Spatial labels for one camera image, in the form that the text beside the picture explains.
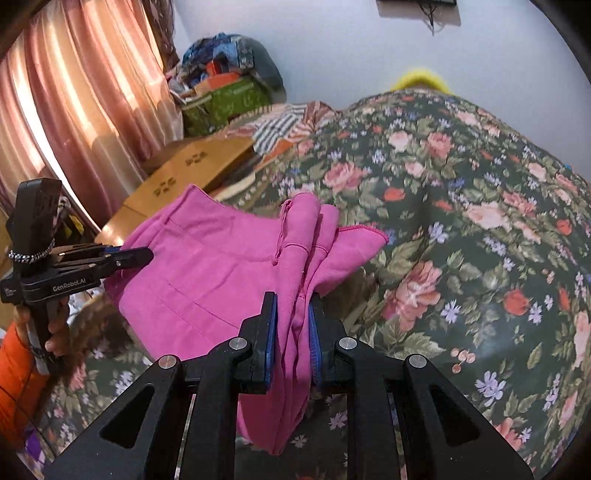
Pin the striped cloth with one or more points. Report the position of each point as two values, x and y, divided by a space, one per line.
277 127

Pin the green storage bag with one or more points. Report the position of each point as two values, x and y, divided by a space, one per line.
231 104

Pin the small black wall monitor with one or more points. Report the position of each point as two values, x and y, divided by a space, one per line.
415 2

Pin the brown patterned curtain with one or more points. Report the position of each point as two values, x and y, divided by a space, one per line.
161 27

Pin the pink pants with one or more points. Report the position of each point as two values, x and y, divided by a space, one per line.
207 258

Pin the pink curtain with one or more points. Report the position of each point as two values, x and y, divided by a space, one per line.
78 92

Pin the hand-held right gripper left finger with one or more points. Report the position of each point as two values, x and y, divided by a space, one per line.
258 353

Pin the person's left forearm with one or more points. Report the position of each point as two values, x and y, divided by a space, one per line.
18 383

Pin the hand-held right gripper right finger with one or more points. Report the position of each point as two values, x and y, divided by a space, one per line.
328 355

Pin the person's left hand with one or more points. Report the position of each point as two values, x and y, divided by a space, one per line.
59 330

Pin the pile of clothes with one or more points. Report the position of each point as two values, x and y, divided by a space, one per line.
231 55

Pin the wooden lap desk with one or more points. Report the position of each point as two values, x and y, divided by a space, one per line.
198 161

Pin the yellow foam tube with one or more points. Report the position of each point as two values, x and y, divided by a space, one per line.
422 78

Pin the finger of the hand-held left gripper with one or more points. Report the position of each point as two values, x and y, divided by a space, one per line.
134 257
87 251

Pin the floral bedspread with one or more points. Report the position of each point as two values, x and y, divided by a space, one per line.
461 230

